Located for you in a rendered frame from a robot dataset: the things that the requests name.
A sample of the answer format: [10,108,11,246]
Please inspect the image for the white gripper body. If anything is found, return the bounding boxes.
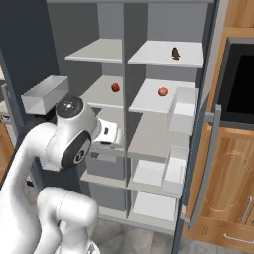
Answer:
[113,127,126,149]

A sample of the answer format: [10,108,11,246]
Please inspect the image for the pale grey fridge shelf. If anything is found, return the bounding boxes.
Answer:
[126,113,191,164]
[128,77,198,115]
[127,40,205,69]
[64,38,124,64]
[80,74,125,110]

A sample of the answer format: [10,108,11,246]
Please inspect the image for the white fridge drawer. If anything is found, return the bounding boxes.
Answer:
[131,158,167,189]
[131,190,179,223]

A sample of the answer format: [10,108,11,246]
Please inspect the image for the dark grey fridge door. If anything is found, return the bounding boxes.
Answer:
[170,0,230,254]

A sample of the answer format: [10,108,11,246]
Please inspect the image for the brown frozen fish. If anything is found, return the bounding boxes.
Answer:
[170,47,182,62]

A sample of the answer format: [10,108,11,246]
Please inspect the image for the grey fridge freezer cabinet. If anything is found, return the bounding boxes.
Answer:
[46,0,216,236]

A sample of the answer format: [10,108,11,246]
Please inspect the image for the dark grey freezer door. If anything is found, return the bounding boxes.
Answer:
[0,0,83,194]

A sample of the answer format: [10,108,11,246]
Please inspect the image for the red apple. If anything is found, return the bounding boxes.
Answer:
[110,82,121,94]

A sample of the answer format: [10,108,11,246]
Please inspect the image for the orange red round fruit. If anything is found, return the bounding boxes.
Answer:
[157,86,169,97]

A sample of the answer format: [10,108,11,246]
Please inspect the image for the white door bin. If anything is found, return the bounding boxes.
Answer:
[166,86,199,136]
[21,74,70,116]
[161,145,190,196]

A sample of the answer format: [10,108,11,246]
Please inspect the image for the wooden cupboard run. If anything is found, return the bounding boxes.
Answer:
[181,0,254,254]

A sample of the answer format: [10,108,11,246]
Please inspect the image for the black built-in oven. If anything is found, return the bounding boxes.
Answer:
[216,37,254,131]

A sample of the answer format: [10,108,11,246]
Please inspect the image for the long grey door handle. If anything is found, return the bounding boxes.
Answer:
[188,103,222,233]

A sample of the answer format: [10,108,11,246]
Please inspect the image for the grey freezer door handle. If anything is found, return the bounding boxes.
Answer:
[0,49,26,131]

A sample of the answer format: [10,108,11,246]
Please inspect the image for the short silver cupboard handle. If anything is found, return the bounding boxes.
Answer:
[238,195,254,223]

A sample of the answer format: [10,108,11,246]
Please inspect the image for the silver drawer handle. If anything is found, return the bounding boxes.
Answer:
[222,232,254,246]

